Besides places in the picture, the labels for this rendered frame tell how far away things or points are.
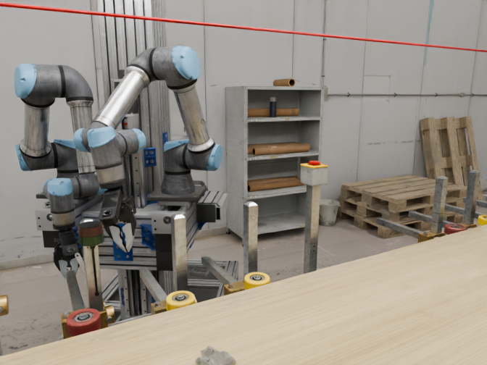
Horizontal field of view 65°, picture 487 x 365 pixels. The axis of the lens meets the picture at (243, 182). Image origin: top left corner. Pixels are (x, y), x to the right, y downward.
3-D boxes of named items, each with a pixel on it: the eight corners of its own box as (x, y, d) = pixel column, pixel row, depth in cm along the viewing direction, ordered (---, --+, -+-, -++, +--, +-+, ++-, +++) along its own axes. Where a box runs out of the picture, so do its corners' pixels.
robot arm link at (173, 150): (172, 166, 179) (172, 137, 176) (198, 168, 175) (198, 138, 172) (158, 171, 168) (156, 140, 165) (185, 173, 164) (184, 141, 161)
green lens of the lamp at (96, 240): (77, 240, 100) (77, 232, 100) (101, 236, 103) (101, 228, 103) (80, 248, 95) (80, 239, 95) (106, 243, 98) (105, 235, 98)
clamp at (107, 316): (61, 329, 107) (60, 313, 106) (111, 316, 113) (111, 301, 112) (63, 340, 102) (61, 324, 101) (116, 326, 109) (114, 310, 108)
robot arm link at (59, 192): (68, 176, 136) (74, 179, 129) (72, 206, 138) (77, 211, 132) (43, 179, 132) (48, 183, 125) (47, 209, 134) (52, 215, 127)
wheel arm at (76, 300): (65, 281, 135) (64, 270, 134) (75, 279, 136) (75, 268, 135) (80, 352, 98) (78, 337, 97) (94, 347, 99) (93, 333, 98)
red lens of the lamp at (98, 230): (77, 231, 100) (76, 223, 99) (101, 227, 103) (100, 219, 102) (80, 238, 95) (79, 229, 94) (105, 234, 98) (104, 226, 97)
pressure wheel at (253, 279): (241, 314, 119) (241, 280, 116) (247, 301, 126) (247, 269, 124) (267, 318, 117) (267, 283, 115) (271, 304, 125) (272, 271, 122)
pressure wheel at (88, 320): (69, 350, 102) (64, 311, 100) (101, 341, 106) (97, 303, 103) (72, 368, 95) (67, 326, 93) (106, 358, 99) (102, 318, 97)
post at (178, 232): (176, 353, 126) (170, 213, 115) (186, 350, 127) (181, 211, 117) (180, 360, 123) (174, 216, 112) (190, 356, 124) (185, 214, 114)
